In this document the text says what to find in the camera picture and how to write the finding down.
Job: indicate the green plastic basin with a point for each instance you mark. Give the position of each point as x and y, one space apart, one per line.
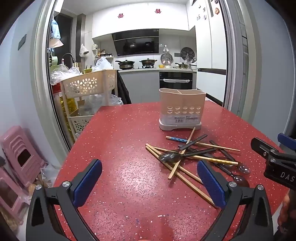
55 68

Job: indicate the white spice rack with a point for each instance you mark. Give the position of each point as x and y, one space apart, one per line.
105 55

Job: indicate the pink plastic stool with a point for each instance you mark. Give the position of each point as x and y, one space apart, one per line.
20 143
9 199

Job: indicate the steel pot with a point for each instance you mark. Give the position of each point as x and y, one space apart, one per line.
182 65

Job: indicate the white refrigerator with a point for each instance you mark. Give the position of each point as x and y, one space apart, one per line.
208 46

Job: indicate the black kitchen faucet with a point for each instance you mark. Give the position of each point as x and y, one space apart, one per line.
67 55

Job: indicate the hanging white plastic bag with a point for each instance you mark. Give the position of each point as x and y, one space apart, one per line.
83 49

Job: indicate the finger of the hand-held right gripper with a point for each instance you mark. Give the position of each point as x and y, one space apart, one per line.
261 144
286 139

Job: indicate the group of fridge magnets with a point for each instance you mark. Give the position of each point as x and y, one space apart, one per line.
217 10

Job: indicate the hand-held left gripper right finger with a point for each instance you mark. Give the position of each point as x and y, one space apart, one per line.
211 183

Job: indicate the blue patterned chopstick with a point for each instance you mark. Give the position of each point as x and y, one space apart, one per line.
177 139

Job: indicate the beige plastic basket trolley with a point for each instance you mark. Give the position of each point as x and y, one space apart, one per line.
87 83

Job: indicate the round metal steamer rack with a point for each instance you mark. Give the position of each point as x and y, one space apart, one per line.
166 58

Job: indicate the black hanging garment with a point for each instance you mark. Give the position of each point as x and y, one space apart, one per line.
123 88

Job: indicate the black range hood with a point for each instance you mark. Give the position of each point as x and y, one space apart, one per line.
136 44

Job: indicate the brown wok with lid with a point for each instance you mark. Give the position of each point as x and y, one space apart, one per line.
148 61

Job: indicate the wooden chopstick dark patterned end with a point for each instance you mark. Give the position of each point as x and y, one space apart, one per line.
222 160

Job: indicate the red paper decoration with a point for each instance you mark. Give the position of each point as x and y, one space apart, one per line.
158 11
120 15

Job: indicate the black wok with lid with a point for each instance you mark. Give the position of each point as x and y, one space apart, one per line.
126 63

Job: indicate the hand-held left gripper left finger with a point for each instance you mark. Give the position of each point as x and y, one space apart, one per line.
89 183

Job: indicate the grey lower cabinets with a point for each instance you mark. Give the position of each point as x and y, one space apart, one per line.
141 85

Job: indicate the white upper cabinets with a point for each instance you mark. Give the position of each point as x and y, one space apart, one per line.
138 23

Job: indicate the person's right hand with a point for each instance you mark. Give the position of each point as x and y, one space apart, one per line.
289 208

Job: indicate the clear plastic bags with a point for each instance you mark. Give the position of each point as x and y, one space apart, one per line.
62 75

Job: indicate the yellow oil bottle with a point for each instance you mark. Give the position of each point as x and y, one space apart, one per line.
69 103

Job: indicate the black built-in oven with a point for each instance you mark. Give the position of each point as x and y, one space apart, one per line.
175 76

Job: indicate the grey door frame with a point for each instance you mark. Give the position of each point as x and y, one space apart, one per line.
40 69

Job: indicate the beige plastic utensil holder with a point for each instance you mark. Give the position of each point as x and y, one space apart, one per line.
182 102

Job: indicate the round dark divided pan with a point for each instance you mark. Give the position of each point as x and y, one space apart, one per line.
187 54

